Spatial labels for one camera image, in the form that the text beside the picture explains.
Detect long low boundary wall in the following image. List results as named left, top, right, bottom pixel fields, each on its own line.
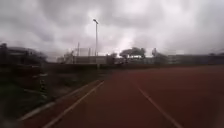
left=43, top=54, right=224, bottom=70

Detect dark building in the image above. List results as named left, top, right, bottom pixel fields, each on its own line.
left=0, top=42, right=48, bottom=66

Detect flat-crowned trees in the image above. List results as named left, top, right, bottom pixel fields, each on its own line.
left=118, top=46, right=147, bottom=60

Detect street lamp post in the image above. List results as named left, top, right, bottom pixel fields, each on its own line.
left=92, top=18, right=100, bottom=65

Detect grey kerb strip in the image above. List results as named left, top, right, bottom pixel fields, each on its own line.
left=18, top=79, right=101, bottom=122

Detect green grass verge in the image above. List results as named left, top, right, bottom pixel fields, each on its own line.
left=0, top=68, right=111, bottom=121

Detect red running track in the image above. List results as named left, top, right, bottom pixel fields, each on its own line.
left=19, top=65, right=224, bottom=128

